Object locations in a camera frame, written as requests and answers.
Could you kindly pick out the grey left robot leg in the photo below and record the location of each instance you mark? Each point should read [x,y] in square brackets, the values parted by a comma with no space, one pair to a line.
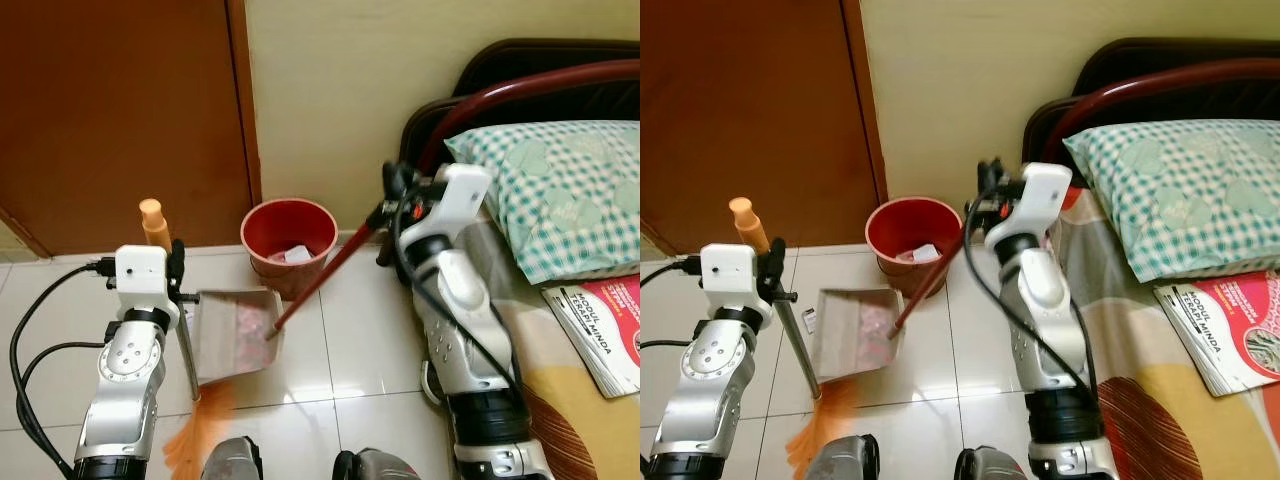
[842,458]
[232,460]

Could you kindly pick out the red plastic bucket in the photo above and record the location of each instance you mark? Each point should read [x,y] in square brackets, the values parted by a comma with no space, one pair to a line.
[292,216]
[915,214]

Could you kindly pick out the white crumpled paper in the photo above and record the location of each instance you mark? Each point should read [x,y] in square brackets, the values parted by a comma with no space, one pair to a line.
[293,256]
[920,254]

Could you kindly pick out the brown wooden door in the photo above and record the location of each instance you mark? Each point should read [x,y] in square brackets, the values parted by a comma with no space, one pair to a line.
[750,100]
[120,100]

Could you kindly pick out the orange bristle broom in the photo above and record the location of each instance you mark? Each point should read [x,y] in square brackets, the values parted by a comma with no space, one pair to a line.
[825,430]
[200,432]

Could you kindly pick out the green checked pillow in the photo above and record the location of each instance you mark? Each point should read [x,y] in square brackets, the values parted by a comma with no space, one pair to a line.
[1180,190]
[560,195]

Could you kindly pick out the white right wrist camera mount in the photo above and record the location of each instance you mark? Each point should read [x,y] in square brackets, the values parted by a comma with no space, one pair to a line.
[466,195]
[1042,195]

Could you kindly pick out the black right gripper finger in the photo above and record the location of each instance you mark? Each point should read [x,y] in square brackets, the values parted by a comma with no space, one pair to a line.
[980,214]
[383,218]
[400,180]
[990,178]

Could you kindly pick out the grey right robot leg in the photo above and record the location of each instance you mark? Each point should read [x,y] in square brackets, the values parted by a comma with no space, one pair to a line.
[992,464]
[378,466]

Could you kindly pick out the pink and white book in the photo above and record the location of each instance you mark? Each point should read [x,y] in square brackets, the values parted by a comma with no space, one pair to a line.
[1225,325]
[605,325]

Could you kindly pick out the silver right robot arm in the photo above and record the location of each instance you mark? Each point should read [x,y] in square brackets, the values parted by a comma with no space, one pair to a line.
[462,300]
[1045,300]

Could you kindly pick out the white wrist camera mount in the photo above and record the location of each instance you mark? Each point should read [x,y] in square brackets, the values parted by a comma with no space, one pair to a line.
[466,195]
[730,280]
[140,280]
[1042,195]

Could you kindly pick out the pink litter scraps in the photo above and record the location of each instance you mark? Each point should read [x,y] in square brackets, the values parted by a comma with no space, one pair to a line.
[878,322]
[252,322]

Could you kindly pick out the grey robot leg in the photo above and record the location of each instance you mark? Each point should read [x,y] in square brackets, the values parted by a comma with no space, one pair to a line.
[232,460]
[378,466]
[842,458]
[992,464]

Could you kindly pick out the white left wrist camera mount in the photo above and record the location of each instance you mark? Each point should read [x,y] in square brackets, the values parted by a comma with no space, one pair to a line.
[730,280]
[140,280]

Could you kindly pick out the patterned beige bed sheet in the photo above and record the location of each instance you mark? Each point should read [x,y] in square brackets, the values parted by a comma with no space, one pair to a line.
[590,425]
[1180,420]

